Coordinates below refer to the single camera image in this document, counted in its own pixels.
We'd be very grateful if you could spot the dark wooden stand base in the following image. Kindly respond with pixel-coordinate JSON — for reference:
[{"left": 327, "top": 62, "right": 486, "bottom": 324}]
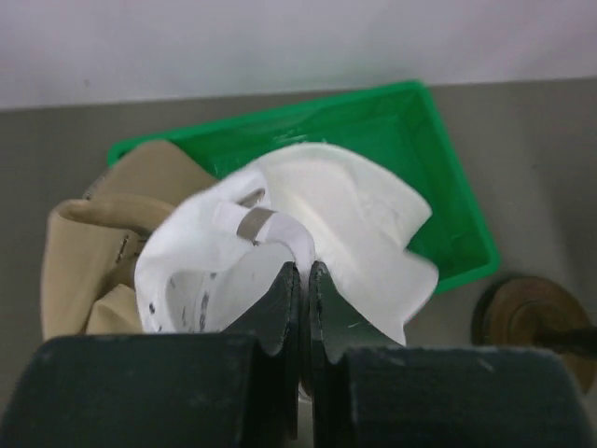
[{"left": 470, "top": 275, "right": 596, "bottom": 393}]

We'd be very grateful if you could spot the white cap black logo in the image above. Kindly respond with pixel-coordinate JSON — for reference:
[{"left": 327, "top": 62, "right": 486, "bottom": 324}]
[{"left": 134, "top": 143, "right": 438, "bottom": 343}]

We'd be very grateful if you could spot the green plastic tray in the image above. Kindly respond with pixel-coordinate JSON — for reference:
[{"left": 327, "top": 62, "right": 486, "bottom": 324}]
[{"left": 107, "top": 80, "right": 500, "bottom": 292}]

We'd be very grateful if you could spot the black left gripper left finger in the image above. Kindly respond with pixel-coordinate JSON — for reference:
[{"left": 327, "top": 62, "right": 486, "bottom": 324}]
[{"left": 1, "top": 262, "right": 300, "bottom": 447}]

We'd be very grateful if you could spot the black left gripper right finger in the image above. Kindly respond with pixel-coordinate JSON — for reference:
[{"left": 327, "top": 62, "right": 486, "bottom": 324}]
[{"left": 307, "top": 262, "right": 596, "bottom": 447}]

